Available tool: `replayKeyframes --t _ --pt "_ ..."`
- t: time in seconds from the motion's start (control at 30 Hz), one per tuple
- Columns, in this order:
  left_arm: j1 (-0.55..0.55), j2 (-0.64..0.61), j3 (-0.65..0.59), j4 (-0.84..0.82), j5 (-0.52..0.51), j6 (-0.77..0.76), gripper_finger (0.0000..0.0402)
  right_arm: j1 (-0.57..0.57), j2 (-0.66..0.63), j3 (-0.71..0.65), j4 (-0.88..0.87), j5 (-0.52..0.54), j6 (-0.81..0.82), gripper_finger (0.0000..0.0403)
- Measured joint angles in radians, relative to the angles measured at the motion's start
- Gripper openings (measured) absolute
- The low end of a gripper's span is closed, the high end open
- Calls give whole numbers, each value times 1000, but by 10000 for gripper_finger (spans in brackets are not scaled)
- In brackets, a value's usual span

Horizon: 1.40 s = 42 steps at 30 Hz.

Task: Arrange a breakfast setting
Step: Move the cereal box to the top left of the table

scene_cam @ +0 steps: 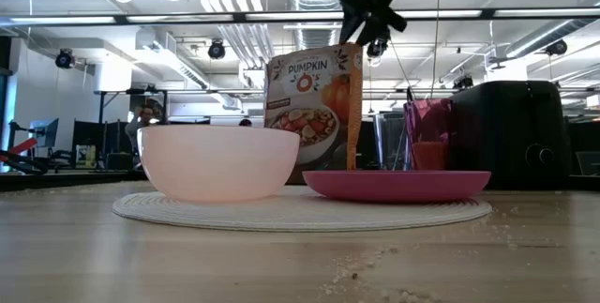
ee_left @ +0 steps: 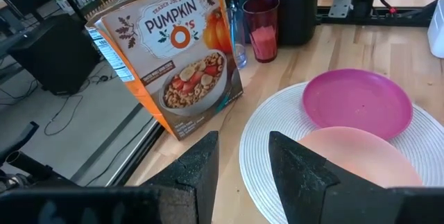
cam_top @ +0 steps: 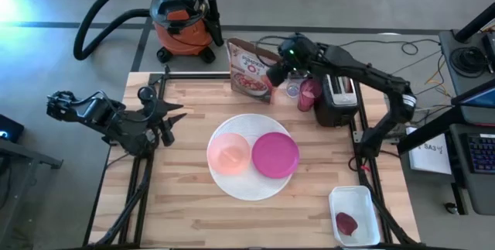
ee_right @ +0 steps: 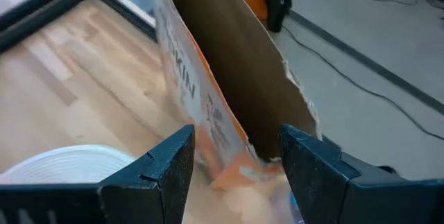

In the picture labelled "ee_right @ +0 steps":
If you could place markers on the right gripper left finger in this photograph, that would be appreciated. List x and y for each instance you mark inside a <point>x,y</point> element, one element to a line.
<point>149,189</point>

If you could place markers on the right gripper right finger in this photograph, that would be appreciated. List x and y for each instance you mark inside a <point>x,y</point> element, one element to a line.
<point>329,189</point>

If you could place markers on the pumpkin cereal box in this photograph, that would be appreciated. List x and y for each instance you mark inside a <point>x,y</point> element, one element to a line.
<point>243,61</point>

